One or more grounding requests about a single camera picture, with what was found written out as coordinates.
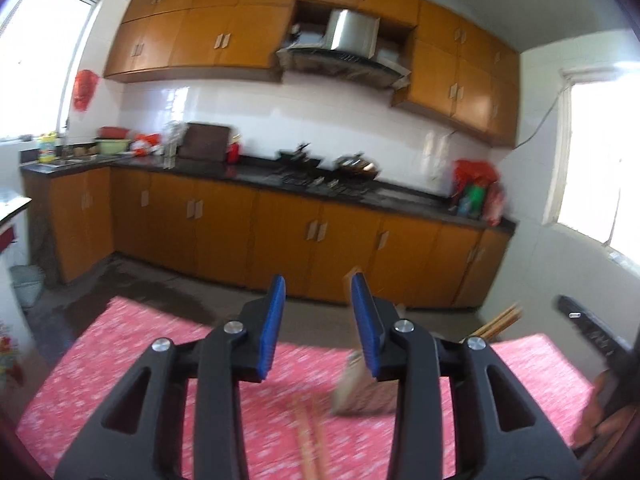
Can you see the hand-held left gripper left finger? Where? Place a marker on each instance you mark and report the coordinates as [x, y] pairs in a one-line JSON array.
[[272, 330]]

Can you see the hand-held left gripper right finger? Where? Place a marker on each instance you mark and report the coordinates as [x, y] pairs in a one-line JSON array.
[[367, 330]]

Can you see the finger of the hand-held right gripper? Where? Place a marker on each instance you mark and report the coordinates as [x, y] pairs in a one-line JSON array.
[[590, 325]]

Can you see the person's right hand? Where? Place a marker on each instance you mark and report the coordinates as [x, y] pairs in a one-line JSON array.
[[597, 415]]

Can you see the wooden base cabinets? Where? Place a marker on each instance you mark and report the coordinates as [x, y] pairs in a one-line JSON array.
[[225, 230]]

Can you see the pink floral tablecloth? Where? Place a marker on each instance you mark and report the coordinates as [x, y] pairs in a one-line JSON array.
[[125, 325]]

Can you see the tall red bottle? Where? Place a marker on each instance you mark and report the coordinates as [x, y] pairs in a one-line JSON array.
[[494, 205]]

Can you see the gas stove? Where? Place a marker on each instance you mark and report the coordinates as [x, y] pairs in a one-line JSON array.
[[320, 182]]

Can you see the teal box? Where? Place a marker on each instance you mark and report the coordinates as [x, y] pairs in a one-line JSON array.
[[464, 206]]

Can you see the black stone countertop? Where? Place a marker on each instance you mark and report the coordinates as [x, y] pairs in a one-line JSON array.
[[250, 172]]

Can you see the black pot with lid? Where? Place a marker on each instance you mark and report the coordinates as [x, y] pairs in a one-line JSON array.
[[356, 166]]

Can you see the green bottle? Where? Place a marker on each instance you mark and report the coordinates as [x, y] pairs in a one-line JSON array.
[[476, 201]]

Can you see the black wok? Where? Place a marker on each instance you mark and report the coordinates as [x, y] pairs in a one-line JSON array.
[[300, 157]]

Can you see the small red bottle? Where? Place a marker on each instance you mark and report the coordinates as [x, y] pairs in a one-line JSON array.
[[233, 151]]

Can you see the red plastic bag cover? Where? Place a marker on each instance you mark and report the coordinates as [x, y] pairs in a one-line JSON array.
[[475, 171]]

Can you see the dark wooden cutting board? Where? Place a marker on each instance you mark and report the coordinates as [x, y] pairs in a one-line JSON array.
[[204, 141]]

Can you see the red and white plastic bag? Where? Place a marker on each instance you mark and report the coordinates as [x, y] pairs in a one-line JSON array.
[[146, 144]]

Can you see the green basin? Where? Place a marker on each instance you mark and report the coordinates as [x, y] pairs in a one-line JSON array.
[[113, 147]]

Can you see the white bucket on floor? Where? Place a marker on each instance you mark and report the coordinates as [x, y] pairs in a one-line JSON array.
[[27, 285]]

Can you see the red basin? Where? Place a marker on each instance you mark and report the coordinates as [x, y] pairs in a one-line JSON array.
[[114, 133]]

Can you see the metal faucet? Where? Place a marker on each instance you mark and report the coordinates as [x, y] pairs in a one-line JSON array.
[[65, 140]]

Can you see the yellow detergent bottle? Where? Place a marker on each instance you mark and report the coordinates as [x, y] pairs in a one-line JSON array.
[[46, 150]]

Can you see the steel range hood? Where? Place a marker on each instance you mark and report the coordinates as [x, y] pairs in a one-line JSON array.
[[350, 40]]

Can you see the hanging red plastic bag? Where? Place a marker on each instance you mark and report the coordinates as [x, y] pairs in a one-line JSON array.
[[86, 90]]

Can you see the window with white frame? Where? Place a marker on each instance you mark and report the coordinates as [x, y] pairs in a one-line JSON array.
[[600, 160], [45, 60]]

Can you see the wooden wall cabinets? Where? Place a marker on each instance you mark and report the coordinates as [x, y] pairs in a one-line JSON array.
[[225, 35]]

